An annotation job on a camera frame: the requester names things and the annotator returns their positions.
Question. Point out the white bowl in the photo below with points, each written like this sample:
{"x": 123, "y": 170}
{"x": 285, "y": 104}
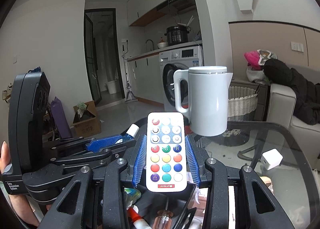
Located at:
{"x": 162, "y": 45}

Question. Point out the person's left hand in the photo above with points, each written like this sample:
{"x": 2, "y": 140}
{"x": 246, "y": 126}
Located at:
{"x": 22, "y": 209}

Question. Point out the small blue bottle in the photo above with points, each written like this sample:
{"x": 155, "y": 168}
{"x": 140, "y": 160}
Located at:
{"x": 132, "y": 130}

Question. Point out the black box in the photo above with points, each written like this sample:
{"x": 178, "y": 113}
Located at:
{"x": 155, "y": 201}

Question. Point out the wooden shoe rack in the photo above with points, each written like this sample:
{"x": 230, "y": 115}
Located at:
{"x": 7, "y": 92}

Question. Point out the white bin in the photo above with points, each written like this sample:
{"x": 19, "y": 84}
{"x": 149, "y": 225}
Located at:
{"x": 111, "y": 88}

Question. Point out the white wall switch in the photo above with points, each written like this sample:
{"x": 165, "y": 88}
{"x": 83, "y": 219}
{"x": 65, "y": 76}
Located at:
{"x": 297, "y": 46}

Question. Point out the white cloth bag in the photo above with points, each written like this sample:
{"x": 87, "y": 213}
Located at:
{"x": 256, "y": 75}

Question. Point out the red white tube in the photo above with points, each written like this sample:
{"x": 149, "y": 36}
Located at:
{"x": 137, "y": 217}

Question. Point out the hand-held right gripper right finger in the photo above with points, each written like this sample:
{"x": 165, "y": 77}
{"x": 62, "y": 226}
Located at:
{"x": 193, "y": 161}

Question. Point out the kitchen faucet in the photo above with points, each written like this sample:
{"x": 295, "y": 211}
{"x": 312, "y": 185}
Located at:
{"x": 152, "y": 44}

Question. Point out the flat mop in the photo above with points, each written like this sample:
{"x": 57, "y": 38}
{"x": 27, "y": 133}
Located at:
{"x": 130, "y": 96}

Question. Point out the patterned cushion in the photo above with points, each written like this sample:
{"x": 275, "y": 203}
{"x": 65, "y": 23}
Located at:
{"x": 267, "y": 55}

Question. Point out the white charger plug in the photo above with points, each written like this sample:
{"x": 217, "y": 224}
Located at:
{"x": 272, "y": 159}

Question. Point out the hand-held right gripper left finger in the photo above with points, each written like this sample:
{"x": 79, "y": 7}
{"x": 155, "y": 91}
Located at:
{"x": 140, "y": 161}

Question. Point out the green plastic case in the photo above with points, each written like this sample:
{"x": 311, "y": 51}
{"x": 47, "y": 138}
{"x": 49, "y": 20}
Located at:
{"x": 132, "y": 194}

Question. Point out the white wicker basket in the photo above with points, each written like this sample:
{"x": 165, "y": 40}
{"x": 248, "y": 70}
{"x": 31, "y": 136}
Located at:
{"x": 242, "y": 106}

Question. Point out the dark side table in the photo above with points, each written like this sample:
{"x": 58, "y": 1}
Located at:
{"x": 262, "y": 101}

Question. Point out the black padded jacket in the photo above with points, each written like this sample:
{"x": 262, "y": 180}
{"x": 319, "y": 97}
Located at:
{"x": 300, "y": 86}

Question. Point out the black pressure cooker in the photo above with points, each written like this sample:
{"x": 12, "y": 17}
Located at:
{"x": 177, "y": 35}

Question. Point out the blue shoes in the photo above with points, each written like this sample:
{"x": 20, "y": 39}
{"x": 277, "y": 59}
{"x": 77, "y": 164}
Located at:
{"x": 33, "y": 70}

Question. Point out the white lower cabinets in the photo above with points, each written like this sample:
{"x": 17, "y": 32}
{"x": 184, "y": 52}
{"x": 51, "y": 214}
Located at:
{"x": 147, "y": 79}

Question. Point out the cardboard box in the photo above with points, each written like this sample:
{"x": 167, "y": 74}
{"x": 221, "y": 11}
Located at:
{"x": 87, "y": 126}

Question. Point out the pink cloth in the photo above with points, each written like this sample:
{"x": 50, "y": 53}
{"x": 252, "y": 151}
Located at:
{"x": 252, "y": 59}

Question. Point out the white remote control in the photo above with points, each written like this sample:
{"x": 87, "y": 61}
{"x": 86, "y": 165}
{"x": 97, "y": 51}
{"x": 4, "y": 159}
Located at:
{"x": 166, "y": 154}

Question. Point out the white washing machine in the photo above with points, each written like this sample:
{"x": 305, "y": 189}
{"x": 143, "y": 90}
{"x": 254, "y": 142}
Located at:
{"x": 185, "y": 55}

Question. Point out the purple bag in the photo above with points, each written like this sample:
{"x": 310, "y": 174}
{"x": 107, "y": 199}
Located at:
{"x": 60, "y": 119}

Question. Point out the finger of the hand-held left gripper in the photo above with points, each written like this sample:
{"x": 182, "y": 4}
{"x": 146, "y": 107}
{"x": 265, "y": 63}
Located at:
{"x": 105, "y": 142}
{"x": 100, "y": 155}

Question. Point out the grey sofa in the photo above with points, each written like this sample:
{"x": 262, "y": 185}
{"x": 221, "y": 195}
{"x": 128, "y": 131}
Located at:
{"x": 282, "y": 109}

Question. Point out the range hood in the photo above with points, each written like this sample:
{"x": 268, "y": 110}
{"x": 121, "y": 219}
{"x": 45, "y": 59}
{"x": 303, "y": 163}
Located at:
{"x": 180, "y": 3}

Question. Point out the black door frame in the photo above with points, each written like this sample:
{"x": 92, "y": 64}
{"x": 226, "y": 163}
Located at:
{"x": 88, "y": 64}

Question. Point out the white electric kettle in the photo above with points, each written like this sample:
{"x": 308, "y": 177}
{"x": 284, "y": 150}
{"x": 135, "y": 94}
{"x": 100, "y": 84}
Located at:
{"x": 210, "y": 104}

